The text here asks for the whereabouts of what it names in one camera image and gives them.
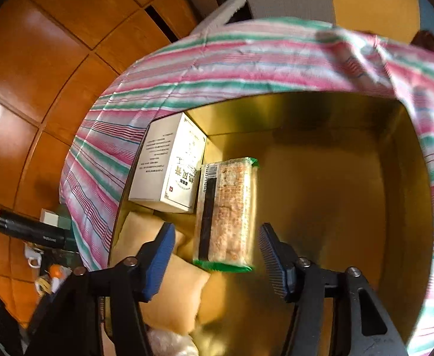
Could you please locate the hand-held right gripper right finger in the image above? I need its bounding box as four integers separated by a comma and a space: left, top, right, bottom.
259, 223, 410, 356

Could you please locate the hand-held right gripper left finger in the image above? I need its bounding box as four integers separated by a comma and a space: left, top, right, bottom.
24, 222, 176, 356

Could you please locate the yellow sponge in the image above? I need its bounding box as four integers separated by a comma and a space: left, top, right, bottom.
139, 255, 211, 335
113, 211, 186, 264

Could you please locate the rice cracker packet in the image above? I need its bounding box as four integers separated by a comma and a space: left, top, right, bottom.
192, 157, 259, 273

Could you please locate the white plastic-wrapped bundle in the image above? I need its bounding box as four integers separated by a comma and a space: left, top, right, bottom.
146, 328, 199, 356

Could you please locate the gold tin box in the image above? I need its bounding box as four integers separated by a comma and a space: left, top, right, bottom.
102, 91, 434, 356

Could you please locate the cream cardboard box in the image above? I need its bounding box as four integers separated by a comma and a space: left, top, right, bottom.
129, 112, 207, 214

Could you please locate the white plastic clip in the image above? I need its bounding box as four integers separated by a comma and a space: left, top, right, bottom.
24, 245, 44, 268

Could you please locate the orange capped bottle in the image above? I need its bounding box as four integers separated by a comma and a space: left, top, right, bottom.
48, 264, 66, 293

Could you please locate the black cylindrical device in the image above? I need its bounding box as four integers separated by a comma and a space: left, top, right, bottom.
0, 209, 71, 248

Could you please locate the small green box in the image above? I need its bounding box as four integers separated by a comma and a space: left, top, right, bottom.
56, 211, 73, 231

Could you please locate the small white box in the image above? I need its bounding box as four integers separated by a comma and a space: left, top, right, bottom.
40, 209, 58, 227

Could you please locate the striped bedsheet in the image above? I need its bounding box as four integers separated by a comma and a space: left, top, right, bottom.
59, 17, 434, 356

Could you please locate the red-brown cloth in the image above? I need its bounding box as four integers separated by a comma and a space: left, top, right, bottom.
411, 30, 434, 60

